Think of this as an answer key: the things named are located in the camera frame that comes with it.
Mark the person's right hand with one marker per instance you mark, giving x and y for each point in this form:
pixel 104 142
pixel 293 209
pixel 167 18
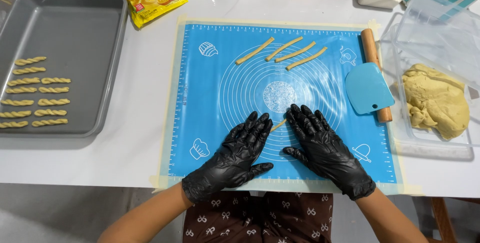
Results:
pixel 330 157

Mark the person's left hand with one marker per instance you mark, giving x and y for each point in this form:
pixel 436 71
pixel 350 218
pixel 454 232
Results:
pixel 232 160

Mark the thin dough strip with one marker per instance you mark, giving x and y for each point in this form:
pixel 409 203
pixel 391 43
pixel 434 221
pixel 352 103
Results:
pixel 279 124

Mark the cream masking tape strip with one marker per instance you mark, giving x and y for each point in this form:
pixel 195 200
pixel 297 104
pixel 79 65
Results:
pixel 300 188
pixel 281 22
pixel 171 104
pixel 396 153

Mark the blue silicone baking mat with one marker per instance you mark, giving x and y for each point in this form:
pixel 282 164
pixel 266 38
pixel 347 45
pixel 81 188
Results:
pixel 225 97

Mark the brown bow-print clothing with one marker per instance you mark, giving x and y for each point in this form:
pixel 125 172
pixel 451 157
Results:
pixel 262 220

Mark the clear plastic container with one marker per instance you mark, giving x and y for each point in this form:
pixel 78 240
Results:
pixel 397 123

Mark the blue plastic dough scraper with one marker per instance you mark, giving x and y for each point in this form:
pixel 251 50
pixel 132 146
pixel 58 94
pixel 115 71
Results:
pixel 367 89

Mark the long flat dough strip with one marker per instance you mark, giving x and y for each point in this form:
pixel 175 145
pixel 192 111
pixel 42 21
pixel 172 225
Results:
pixel 284 48
pixel 306 58
pixel 255 51
pixel 295 52

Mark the wooden rolling pin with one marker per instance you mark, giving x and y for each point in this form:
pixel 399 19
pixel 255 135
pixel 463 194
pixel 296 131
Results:
pixel 369 46

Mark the large yellow dough lump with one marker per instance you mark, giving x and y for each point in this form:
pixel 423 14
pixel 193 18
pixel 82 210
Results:
pixel 437 100

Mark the wooden chair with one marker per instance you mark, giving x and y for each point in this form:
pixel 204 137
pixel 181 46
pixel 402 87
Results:
pixel 442 216

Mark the clear plastic container lid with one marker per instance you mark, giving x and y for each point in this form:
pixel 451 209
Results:
pixel 438 37

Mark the rows of twisted dough sticks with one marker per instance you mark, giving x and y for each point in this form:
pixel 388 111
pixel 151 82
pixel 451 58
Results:
pixel 54 101

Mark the grey metal baking tray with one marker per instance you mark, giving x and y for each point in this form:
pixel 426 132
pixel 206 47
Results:
pixel 75 29

